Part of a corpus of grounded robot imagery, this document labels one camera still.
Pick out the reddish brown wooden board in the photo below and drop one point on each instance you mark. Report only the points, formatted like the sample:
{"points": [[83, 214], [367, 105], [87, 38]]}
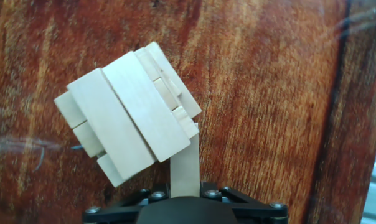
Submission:
{"points": [[269, 109]]}

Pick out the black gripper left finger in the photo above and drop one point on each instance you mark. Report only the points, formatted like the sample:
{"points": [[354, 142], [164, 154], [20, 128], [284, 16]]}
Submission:
{"points": [[113, 213]]}

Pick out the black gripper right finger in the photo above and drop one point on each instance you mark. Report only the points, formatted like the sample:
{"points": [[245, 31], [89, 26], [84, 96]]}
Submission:
{"points": [[259, 213]]}

